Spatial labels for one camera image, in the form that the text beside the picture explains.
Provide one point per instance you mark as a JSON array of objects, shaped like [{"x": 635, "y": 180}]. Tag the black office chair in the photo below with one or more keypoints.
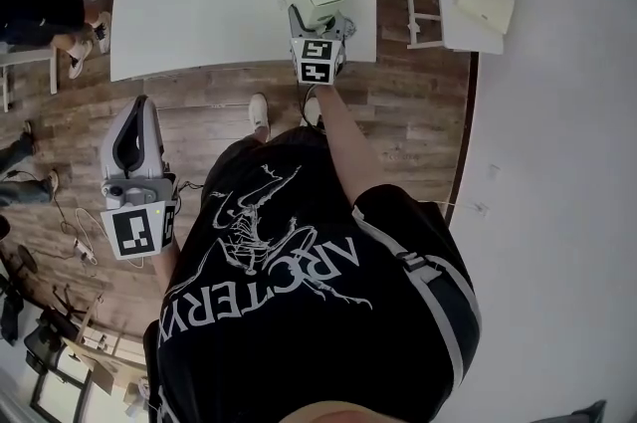
[{"x": 45, "y": 326}]

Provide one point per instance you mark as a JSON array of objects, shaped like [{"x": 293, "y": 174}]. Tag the white power strip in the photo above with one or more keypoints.
[{"x": 85, "y": 251}]

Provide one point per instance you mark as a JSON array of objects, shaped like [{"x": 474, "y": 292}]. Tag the person's black printed shirt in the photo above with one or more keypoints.
[{"x": 308, "y": 301}]

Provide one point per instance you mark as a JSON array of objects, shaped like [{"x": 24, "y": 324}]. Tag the person's left forearm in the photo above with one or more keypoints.
[{"x": 166, "y": 264}]

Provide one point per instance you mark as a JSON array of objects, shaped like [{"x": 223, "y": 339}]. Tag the person's left white shoe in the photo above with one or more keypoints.
[{"x": 259, "y": 115}]

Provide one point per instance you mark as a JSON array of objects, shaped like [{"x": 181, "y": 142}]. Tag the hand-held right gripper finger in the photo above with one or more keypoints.
[{"x": 297, "y": 23}]

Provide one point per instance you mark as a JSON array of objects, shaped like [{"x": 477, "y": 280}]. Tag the person's right white shoe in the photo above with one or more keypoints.
[{"x": 312, "y": 112}]

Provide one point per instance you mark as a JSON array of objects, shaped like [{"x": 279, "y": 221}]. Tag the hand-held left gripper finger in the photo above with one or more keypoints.
[
  {"x": 153, "y": 142},
  {"x": 108, "y": 147}
]

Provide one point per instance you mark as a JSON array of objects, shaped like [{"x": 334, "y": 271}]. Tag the person's right forearm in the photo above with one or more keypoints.
[{"x": 348, "y": 142}]

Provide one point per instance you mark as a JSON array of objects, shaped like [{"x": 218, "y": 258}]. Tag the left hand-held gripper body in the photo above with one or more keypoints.
[{"x": 132, "y": 232}]

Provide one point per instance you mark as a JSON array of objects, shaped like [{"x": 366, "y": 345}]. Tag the person's white shoe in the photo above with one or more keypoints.
[
  {"x": 312, "y": 112},
  {"x": 259, "y": 115}
]

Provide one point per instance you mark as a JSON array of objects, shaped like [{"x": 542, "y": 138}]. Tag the white bench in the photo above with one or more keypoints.
[{"x": 30, "y": 58}]

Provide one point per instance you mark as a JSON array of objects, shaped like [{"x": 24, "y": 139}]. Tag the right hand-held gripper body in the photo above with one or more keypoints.
[{"x": 316, "y": 63}]

